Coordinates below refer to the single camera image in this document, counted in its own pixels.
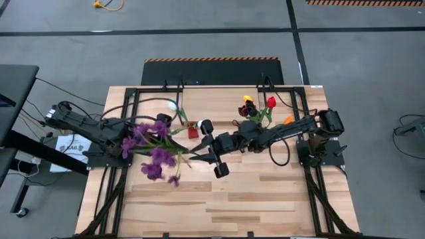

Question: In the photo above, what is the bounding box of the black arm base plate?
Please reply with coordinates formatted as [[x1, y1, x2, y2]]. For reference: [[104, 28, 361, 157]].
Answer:
[[82, 149, 133, 168], [296, 139, 346, 167]]

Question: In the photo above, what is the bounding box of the black centre camera stand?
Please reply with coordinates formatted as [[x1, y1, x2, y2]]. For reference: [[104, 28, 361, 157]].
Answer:
[[0, 64, 90, 218]]

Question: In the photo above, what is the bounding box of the purple artificial flower bunch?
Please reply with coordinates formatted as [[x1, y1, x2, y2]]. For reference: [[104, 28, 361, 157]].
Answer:
[[121, 119, 193, 187]]

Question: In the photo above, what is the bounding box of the white printed paper sheet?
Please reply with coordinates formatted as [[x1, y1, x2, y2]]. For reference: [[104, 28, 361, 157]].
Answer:
[[49, 133, 94, 173]]

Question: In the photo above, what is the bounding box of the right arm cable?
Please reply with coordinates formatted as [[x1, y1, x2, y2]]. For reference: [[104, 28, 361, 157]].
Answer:
[[267, 88, 319, 167]]

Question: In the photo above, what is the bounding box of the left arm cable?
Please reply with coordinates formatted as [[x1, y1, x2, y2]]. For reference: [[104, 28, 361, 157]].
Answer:
[[99, 96, 182, 130]]

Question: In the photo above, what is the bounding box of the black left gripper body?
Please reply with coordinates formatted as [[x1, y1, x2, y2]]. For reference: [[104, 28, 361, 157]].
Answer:
[[132, 113, 173, 157]]

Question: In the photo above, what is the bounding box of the black floor stand with cable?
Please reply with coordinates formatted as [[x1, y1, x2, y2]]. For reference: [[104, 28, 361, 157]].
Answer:
[[393, 114, 425, 160]]

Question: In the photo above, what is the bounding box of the yellow floor cable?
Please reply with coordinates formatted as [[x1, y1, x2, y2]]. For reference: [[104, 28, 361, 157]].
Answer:
[[93, 0, 125, 12]]

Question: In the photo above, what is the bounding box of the black floor mat striped edge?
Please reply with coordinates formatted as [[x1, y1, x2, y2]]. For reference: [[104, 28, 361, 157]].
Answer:
[[140, 56, 286, 86]]

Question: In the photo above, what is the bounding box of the wooden shelf with black frames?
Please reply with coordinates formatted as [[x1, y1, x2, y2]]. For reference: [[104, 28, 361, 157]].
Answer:
[[175, 72, 270, 126]]

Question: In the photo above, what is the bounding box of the black aluminium rig frame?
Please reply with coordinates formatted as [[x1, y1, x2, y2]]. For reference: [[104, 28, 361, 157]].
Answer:
[[75, 85, 363, 239]]

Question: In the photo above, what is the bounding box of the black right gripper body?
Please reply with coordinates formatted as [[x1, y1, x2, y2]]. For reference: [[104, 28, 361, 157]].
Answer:
[[200, 119, 240, 179]]

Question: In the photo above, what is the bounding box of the orange black striped floor strip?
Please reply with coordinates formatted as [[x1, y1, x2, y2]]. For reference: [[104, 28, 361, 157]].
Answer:
[[305, 0, 425, 7]]

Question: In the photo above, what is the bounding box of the dark maroon tulip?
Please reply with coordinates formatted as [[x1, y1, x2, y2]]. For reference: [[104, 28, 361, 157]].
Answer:
[[238, 105, 253, 120]]

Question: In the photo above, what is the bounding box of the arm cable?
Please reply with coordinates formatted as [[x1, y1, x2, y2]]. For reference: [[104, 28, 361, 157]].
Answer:
[[267, 88, 319, 167], [99, 96, 182, 130]]

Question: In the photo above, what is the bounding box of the black tulip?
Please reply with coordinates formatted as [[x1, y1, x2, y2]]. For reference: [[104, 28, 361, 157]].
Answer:
[[245, 101, 265, 123]]

